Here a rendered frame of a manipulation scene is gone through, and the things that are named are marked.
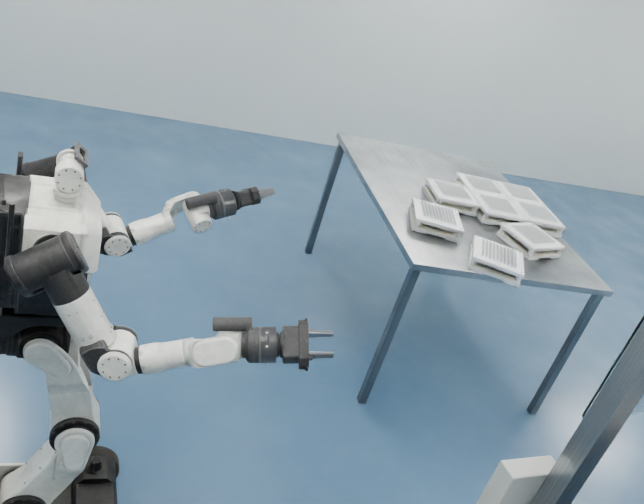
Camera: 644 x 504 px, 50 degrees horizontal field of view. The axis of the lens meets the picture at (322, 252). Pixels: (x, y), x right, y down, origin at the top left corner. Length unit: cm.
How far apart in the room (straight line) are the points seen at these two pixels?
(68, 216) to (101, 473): 120
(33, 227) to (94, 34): 438
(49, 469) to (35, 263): 91
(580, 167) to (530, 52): 160
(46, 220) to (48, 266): 16
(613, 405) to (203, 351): 95
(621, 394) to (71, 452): 151
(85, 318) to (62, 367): 38
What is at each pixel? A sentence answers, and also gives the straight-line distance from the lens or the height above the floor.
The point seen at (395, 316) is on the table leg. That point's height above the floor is 55.
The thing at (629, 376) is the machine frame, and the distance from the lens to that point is 172.
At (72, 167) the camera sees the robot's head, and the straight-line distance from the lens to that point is 173.
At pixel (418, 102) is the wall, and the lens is 683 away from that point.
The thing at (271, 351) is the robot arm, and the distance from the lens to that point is 169.
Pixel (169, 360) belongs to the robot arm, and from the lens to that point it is 172.
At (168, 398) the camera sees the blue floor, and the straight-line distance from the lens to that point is 331.
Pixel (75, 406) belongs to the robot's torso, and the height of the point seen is 72.
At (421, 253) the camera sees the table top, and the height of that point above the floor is 86.
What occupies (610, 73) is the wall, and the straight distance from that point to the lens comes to 783.
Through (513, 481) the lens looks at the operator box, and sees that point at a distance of 186.
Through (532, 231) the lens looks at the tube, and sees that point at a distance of 377.
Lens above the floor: 224
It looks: 28 degrees down
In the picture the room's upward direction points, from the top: 18 degrees clockwise
